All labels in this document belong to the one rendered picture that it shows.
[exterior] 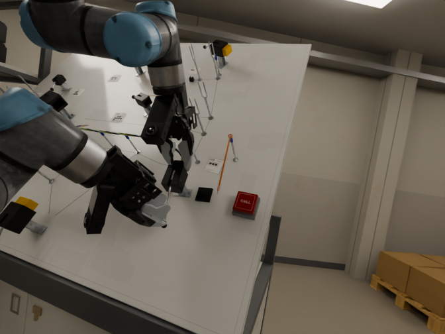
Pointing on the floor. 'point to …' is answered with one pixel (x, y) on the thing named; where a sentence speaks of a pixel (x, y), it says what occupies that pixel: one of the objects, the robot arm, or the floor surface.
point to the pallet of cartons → (414, 283)
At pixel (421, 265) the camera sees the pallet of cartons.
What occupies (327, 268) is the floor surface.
